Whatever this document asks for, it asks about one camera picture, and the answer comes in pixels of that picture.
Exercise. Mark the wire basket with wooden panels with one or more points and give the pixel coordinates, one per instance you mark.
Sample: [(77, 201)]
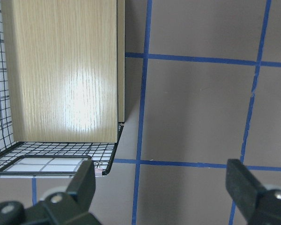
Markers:
[(62, 86)]

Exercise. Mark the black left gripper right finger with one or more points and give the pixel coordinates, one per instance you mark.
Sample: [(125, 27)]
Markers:
[(243, 187)]

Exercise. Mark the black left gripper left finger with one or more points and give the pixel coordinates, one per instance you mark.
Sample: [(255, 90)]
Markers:
[(83, 185)]

